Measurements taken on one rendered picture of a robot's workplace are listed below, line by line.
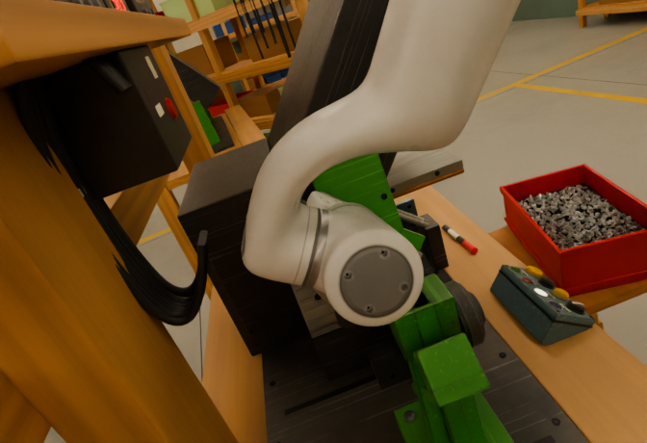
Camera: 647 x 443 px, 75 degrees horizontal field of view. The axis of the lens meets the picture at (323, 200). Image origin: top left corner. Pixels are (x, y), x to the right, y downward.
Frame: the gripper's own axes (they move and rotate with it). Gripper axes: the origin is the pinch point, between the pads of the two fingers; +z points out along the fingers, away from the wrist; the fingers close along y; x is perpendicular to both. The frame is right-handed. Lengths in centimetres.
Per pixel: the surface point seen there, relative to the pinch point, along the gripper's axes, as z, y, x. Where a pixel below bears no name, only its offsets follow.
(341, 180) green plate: 2.7, 0.4, -5.3
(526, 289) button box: 0.6, -35.8, -1.8
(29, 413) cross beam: -23.1, 23.0, 27.7
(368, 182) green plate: 2.7, -3.8, -6.8
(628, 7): 438, -303, -333
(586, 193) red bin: 31, -60, -27
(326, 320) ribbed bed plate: 4.8, -8.1, 17.7
